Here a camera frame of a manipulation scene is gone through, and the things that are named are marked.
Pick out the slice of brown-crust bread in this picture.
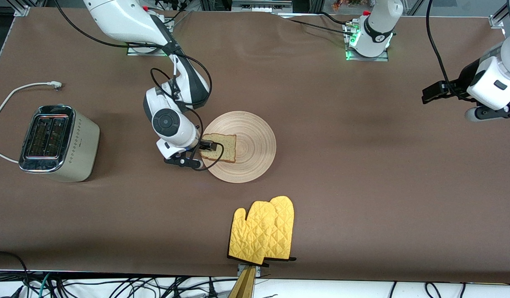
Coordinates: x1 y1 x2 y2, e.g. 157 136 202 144
199 133 237 163

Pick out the round light wooden plate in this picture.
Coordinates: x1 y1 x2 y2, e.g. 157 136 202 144
201 111 277 184

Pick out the cream and chrome toaster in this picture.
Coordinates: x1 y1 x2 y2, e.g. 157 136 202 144
18 104 101 183

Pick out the yellow quilted oven mitt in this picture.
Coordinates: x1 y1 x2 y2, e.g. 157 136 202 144
263 196 297 262
228 201 280 266

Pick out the grey metal box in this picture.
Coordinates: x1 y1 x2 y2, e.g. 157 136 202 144
231 0 293 12

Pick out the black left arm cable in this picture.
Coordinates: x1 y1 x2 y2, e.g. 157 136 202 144
426 0 467 102

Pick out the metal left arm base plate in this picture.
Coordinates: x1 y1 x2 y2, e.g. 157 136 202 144
344 21 390 62

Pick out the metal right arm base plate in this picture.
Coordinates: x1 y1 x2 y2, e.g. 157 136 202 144
127 41 173 56

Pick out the small metal bracket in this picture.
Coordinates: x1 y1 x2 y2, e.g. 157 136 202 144
237 263 262 278

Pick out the black cable across table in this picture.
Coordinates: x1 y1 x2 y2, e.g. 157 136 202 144
280 16 351 34

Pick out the wooden post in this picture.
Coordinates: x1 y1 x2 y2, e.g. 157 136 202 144
228 267 256 298

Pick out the white toaster power cable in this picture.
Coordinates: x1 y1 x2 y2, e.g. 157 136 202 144
0 81 63 164

